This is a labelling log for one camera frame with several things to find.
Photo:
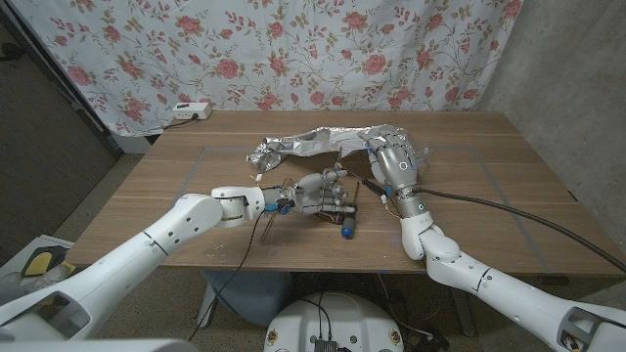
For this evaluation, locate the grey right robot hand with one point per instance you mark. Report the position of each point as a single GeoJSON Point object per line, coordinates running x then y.
{"type": "Point", "coordinates": [398, 163]}

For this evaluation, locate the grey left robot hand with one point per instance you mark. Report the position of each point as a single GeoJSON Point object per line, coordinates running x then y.
{"type": "Point", "coordinates": [313, 195]}

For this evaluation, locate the blue black screwdriver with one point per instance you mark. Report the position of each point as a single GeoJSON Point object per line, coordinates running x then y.
{"type": "Point", "coordinates": [348, 227]}

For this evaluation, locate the aluminum foil sheet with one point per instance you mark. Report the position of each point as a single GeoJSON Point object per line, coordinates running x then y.
{"type": "Point", "coordinates": [303, 144]}

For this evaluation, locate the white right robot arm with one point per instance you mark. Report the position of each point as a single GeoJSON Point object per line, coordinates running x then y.
{"type": "Point", "coordinates": [489, 283]}

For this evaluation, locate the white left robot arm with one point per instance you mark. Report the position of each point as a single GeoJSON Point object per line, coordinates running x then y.
{"type": "Point", "coordinates": [147, 249]}

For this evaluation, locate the orange black screwdriver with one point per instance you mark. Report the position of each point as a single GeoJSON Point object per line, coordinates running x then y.
{"type": "Point", "coordinates": [332, 218]}

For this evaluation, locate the grey-blue round stool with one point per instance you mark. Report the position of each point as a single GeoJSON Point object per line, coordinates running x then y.
{"type": "Point", "coordinates": [254, 298]}

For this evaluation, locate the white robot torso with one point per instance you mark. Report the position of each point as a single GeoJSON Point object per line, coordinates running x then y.
{"type": "Point", "coordinates": [342, 322]}

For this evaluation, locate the white power strip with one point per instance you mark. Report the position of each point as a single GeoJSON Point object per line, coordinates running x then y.
{"type": "Point", "coordinates": [192, 111]}

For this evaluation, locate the floral backdrop cloth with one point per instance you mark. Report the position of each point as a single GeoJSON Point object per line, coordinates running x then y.
{"type": "Point", "coordinates": [293, 49]}

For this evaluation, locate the grey table leg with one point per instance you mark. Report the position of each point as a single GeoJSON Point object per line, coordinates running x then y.
{"type": "Point", "coordinates": [208, 303]}
{"type": "Point", "coordinates": [464, 318]}

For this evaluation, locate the black power adapter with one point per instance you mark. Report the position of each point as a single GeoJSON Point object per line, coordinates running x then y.
{"type": "Point", "coordinates": [433, 341]}

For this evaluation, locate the black backdrop stand pole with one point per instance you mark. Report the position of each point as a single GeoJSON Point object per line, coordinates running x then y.
{"type": "Point", "coordinates": [73, 98]}

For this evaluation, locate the white floor mat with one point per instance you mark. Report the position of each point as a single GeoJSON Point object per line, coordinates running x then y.
{"type": "Point", "coordinates": [14, 274]}

